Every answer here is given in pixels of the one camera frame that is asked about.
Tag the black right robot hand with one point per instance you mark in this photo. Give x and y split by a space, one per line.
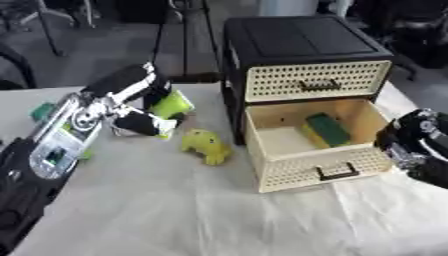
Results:
417 146

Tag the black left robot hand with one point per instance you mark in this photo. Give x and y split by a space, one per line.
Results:
129 83

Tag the lime green cup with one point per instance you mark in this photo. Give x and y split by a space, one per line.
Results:
172 106

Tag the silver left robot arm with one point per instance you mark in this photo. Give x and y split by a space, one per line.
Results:
41 156

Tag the pale open drawer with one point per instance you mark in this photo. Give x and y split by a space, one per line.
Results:
315 146

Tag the pale closed drawer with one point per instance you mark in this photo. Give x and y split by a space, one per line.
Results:
316 80

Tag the green and yellow sponge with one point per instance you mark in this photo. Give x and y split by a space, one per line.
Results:
326 130

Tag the yellow-green soft toy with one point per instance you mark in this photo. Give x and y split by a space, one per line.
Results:
205 145

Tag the black office chair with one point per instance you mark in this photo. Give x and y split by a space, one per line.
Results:
408 30

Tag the black cabinet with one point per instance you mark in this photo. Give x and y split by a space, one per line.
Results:
291 46

